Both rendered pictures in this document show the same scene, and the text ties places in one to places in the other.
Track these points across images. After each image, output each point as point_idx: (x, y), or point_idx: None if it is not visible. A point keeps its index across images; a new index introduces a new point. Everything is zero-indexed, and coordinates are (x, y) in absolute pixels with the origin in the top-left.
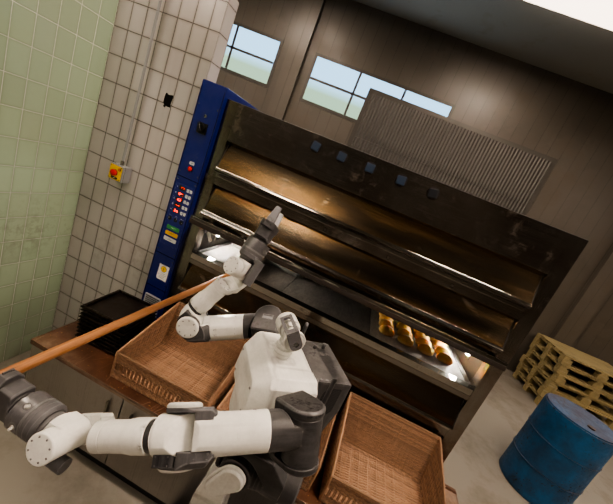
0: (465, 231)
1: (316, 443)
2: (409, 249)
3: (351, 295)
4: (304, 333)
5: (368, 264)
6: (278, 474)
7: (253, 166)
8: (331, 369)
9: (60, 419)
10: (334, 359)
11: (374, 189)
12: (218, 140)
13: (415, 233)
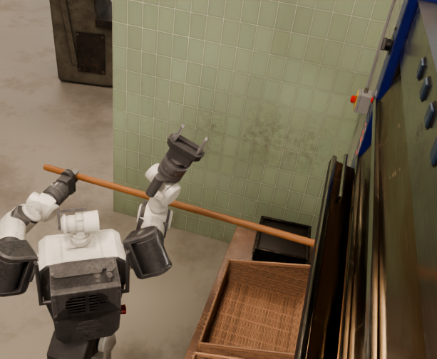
0: (435, 345)
1: None
2: (381, 321)
3: (299, 338)
4: (125, 261)
5: None
6: (51, 340)
7: (396, 101)
8: (72, 281)
9: (45, 196)
10: (91, 287)
11: (419, 164)
12: (397, 61)
13: (411, 295)
